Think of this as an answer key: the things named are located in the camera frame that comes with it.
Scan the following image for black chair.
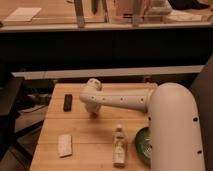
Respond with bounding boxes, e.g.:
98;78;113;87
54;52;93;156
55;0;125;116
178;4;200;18
0;77;44;161

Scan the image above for grey metal rail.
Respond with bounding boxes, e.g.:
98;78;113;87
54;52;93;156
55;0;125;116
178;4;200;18
13;65;203;80

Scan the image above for green patterned plate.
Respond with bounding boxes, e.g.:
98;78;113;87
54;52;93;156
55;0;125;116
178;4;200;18
134;127;151;166

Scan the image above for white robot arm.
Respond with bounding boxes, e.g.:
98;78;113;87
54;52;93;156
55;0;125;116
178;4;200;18
79;78;206;171

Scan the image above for clear plastic bottle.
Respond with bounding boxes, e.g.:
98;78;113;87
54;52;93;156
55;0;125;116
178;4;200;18
113;124;127;167

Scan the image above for white paper sheet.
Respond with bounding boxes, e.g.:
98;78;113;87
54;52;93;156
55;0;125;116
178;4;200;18
5;7;41;22

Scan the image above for dark brown chocolate bar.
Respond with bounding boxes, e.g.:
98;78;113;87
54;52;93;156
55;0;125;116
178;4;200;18
63;94;72;111

